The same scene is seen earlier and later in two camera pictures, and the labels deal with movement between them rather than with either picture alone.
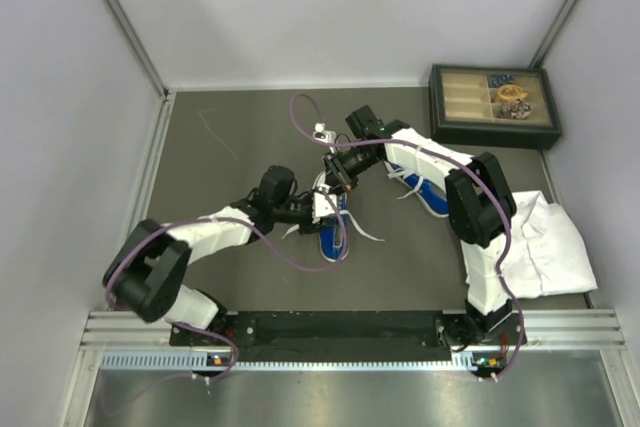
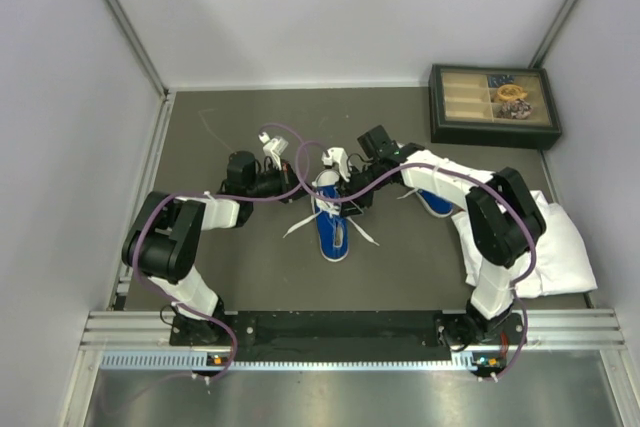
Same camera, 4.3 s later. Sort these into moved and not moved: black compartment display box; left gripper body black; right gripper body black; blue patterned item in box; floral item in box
Moved: right gripper body black; left gripper body black
Not moved: black compartment display box; blue patterned item in box; floral item in box
